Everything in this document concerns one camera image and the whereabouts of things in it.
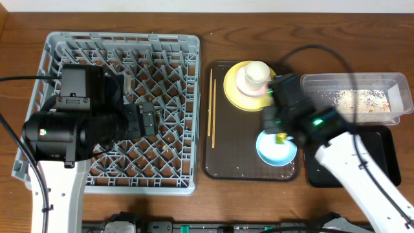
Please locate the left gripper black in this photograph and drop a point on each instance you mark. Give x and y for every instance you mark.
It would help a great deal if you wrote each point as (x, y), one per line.
(149, 119)

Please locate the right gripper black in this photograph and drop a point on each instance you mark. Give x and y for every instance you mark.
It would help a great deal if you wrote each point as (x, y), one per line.
(270, 121)

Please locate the green yellow snack wrapper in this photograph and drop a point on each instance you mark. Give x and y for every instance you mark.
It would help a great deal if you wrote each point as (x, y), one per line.
(281, 138)

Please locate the light blue bowl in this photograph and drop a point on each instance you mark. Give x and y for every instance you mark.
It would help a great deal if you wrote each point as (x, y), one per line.
(275, 154)

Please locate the rice food waste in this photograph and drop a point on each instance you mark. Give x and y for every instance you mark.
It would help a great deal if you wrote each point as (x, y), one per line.
(347, 100)

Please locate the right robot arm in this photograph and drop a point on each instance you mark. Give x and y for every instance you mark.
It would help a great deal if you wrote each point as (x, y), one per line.
(340, 150)

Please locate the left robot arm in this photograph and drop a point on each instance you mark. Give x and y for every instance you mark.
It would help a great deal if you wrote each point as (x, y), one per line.
(62, 143)

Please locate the grey dishwasher rack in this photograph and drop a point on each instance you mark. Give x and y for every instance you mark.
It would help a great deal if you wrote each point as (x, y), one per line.
(163, 69)

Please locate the clear plastic waste bin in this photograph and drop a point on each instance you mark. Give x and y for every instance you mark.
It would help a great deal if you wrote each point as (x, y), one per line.
(394, 84)

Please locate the black waste tray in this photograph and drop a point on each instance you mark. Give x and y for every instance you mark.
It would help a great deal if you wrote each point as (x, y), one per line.
(378, 141)

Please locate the yellow plate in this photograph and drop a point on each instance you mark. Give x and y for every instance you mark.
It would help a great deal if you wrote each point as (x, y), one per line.
(238, 99)

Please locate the white cup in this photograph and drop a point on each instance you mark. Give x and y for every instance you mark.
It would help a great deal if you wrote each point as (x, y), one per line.
(257, 74)

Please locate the pink small bowl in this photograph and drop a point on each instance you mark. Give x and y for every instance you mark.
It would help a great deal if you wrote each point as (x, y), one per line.
(246, 88)

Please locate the dark brown serving tray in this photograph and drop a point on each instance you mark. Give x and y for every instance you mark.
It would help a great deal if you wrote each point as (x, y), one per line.
(234, 156)

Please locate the wooden chopstick left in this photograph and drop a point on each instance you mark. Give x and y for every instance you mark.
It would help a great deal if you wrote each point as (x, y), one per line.
(210, 102)

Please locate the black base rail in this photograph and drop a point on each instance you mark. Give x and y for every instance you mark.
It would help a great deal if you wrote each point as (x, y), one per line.
(169, 227)

